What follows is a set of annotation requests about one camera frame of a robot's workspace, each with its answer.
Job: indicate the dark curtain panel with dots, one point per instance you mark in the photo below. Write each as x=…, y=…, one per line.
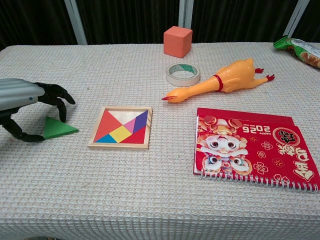
x=240, y=20
x=127, y=20
x=32, y=20
x=313, y=22

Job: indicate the orange foam cube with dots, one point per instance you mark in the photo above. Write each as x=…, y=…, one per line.
x=176, y=42

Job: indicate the red spiral calendar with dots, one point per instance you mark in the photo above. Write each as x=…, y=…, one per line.
x=250, y=150

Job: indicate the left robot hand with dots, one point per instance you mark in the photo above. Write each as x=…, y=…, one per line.
x=17, y=92

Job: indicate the pink tangram triangle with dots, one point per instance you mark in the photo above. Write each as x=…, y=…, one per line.
x=131, y=125

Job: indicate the orange-red tangram triangle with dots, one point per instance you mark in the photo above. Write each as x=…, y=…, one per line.
x=106, y=126

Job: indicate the purple tangram parallelogram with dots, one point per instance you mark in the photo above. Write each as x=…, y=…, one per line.
x=140, y=121

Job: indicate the wooden tangram tray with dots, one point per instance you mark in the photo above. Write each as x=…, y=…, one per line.
x=149, y=130

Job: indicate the green wooden triangle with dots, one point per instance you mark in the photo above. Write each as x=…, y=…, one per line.
x=60, y=128

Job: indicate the red tangram triangle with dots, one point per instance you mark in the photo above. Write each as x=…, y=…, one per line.
x=138, y=137

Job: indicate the masking tape roll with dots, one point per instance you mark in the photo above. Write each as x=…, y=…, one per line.
x=172, y=79

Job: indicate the beige woven tablecloth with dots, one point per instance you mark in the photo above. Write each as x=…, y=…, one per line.
x=125, y=195

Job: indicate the yellow rubber chicken toy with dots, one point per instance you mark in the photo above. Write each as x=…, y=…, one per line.
x=232, y=76

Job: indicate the blue tangram triangle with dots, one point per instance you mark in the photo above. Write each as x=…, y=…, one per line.
x=107, y=140

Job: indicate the green snack packet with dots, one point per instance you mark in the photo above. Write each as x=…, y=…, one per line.
x=302, y=51

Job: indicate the grey metal frame post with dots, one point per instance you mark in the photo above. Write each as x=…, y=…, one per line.
x=185, y=12
x=296, y=17
x=76, y=22

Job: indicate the yellow tangram square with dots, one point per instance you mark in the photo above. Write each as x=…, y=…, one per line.
x=122, y=133

